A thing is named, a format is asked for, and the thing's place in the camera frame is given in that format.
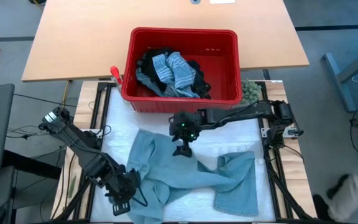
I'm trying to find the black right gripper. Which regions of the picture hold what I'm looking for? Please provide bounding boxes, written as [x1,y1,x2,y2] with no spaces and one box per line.
[168,111,204,158]

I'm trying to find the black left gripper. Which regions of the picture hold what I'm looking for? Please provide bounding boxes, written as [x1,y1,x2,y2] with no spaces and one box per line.
[106,169,142,217]

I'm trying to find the light blue denim jeans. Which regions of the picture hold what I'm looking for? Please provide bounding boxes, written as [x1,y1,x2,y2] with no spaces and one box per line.
[126,129,260,224]

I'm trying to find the red plastic bin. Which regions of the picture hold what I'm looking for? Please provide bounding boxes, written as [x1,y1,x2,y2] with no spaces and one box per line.
[121,27,244,114]

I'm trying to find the green pen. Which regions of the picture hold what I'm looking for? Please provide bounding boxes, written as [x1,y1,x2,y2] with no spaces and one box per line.
[67,175,78,199]

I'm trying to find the blue striped garment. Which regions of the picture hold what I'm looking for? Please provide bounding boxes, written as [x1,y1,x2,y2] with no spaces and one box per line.
[135,51,200,99]

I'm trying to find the black garment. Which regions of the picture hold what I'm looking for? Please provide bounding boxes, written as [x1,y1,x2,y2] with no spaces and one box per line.
[136,47,213,100]

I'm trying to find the light brown wooden desk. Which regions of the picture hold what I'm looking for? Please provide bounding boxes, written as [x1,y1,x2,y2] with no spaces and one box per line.
[21,0,310,82]

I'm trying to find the grey metal table leg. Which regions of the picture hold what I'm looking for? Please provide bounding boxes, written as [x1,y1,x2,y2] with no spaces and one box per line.
[321,40,358,113]

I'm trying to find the person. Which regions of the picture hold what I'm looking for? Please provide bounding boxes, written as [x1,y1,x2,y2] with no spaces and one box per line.
[312,158,358,223]

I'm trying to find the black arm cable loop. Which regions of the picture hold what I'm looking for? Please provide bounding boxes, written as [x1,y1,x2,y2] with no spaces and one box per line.
[96,124,113,139]

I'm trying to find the yellow cable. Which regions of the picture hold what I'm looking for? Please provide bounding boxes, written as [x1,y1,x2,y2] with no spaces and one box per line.
[61,80,73,105]

